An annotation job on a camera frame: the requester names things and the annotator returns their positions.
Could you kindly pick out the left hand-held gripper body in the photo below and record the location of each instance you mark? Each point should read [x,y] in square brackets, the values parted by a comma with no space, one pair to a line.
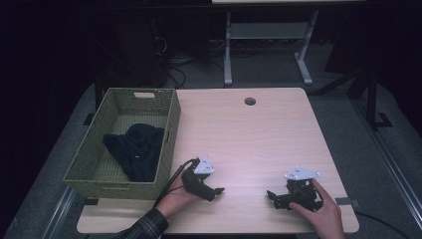
[194,182]

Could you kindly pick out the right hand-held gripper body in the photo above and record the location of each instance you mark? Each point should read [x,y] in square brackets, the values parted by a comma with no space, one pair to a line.
[302,192]

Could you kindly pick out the dark cloth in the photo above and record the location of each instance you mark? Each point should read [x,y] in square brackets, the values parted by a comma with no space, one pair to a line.
[139,156]

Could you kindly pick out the green woven basket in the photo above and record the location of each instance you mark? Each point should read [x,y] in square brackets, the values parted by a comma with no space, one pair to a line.
[87,158]

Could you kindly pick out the person's left hand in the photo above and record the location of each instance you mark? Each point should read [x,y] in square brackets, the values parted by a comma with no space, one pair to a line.
[175,199]

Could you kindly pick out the person's right hand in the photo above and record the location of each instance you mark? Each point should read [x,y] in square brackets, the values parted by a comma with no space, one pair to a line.
[323,215]

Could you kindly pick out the grey table edge clamp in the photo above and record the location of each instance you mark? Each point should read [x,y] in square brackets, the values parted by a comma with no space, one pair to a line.
[346,201]

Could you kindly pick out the black metal stand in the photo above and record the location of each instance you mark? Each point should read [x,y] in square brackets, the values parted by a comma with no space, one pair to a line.
[371,96]

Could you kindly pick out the metal floor rail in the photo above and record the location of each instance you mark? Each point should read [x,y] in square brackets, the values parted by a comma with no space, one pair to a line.
[388,156]
[59,212]

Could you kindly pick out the black table bracket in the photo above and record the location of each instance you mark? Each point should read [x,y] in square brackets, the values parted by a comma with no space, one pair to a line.
[91,201]

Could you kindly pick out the grey metal desk frame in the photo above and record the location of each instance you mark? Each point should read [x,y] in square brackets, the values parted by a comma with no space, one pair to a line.
[265,31]

